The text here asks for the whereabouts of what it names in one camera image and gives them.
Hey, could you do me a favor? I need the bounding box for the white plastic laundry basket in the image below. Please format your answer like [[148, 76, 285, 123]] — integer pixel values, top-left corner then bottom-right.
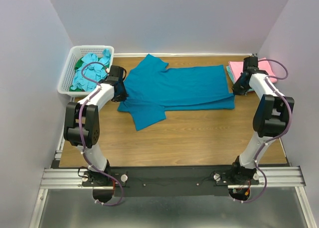
[[57, 45, 114, 98]]

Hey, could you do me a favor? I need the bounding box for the light blue crumpled t-shirt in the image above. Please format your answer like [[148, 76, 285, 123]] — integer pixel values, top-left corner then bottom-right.
[[69, 49, 111, 92]]

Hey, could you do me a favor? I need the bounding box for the green t-shirt in basket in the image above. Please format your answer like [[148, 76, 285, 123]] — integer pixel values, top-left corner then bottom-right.
[[69, 57, 109, 92]]

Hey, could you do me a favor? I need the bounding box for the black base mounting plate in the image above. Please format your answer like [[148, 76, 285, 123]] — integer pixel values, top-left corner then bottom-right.
[[79, 165, 259, 201]]

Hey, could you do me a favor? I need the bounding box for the pink folded t-shirt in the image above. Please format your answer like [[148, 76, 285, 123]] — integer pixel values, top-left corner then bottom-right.
[[228, 61, 277, 84]]

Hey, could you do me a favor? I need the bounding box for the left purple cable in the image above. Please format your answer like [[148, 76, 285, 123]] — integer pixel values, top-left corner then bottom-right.
[[78, 61, 125, 207]]

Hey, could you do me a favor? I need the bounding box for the teal blue t-shirt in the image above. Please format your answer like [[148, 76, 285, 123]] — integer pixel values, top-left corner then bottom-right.
[[118, 54, 235, 131]]

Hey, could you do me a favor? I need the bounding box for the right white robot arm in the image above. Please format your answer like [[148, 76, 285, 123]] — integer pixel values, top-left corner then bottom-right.
[[229, 56, 295, 184]]

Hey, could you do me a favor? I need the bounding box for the mint folded t-shirt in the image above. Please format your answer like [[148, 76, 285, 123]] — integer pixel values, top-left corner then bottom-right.
[[226, 66, 236, 84]]

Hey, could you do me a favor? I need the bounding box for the aluminium extrusion rail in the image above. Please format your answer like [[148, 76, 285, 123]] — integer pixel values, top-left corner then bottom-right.
[[40, 167, 306, 189]]

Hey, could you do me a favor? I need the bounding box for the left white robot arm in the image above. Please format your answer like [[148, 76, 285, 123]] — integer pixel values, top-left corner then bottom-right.
[[63, 65, 128, 186]]

